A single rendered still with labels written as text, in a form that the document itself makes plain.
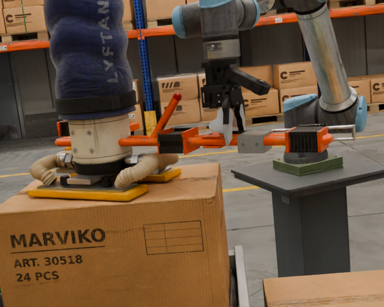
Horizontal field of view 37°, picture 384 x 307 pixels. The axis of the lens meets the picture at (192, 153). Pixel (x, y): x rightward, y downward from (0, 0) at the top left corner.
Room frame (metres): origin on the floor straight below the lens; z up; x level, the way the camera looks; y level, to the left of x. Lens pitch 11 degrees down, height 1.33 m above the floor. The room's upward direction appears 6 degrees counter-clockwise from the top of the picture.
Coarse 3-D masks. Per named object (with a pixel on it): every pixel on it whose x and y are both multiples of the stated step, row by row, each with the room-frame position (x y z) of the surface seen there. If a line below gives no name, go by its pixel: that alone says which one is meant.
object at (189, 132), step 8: (168, 128) 1.54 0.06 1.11; (176, 128) 1.56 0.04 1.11; (184, 128) 1.54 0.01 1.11; (192, 128) 1.50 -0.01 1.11; (160, 136) 1.47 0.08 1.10; (168, 136) 1.46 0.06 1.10; (176, 136) 1.45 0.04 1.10; (184, 136) 1.45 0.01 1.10; (192, 136) 1.49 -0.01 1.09; (160, 144) 1.48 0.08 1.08; (168, 144) 1.47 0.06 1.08; (176, 144) 1.46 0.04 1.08; (184, 144) 1.45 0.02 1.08; (160, 152) 1.48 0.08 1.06; (168, 152) 1.46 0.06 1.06; (176, 152) 1.45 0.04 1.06; (184, 152) 1.45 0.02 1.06
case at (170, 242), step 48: (192, 192) 1.45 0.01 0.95; (0, 240) 1.45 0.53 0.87; (48, 240) 1.44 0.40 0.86; (96, 240) 1.43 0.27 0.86; (144, 240) 1.42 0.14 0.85; (192, 240) 1.40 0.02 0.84; (48, 288) 1.44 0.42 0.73; (96, 288) 1.43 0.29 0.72; (144, 288) 1.42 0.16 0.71; (192, 288) 1.41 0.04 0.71
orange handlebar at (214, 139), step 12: (216, 132) 1.48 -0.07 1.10; (60, 144) 1.65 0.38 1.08; (120, 144) 1.56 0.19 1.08; (132, 144) 1.54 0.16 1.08; (144, 144) 1.52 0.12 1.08; (156, 144) 1.50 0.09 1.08; (192, 144) 1.45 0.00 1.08; (204, 144) 1.44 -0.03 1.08; (216, 144) 1.42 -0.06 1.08; (264, 144) 1.36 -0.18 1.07; (276, 144) 1.35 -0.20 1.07; (324, 144) 1.30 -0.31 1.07
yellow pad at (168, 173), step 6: (168, 168) 1.65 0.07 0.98; (174, 168) 1.67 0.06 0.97; (72, 174) 1.74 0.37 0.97; (78, 174) 1.73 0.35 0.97; (114, 174) 1.67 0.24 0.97; (156, 174) 1.61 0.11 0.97; (162, 174) 1.60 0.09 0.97; (168, 174) 1.60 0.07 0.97; (174, 174) 1.63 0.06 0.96; (138, 180) 1.63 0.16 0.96; (144, 180) 1.62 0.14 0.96; (150, 180) 1.61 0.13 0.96; (156, 180) 1.60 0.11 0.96; (162, 180) 1.59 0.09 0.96
